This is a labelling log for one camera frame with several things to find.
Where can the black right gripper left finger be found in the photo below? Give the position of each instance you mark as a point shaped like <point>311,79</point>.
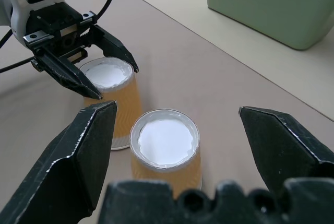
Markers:
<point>65,171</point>

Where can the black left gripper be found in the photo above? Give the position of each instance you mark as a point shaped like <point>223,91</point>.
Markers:
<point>56,29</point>

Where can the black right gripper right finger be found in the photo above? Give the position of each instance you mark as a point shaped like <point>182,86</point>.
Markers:
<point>284,145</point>

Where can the orange ribbed paper cup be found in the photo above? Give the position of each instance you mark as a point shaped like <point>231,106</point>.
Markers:
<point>164,140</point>
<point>130,98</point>

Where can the pale green plastic box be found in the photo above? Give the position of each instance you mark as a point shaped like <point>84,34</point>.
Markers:
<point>271,2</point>

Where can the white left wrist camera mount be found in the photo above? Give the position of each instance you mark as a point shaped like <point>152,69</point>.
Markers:
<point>18,15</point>

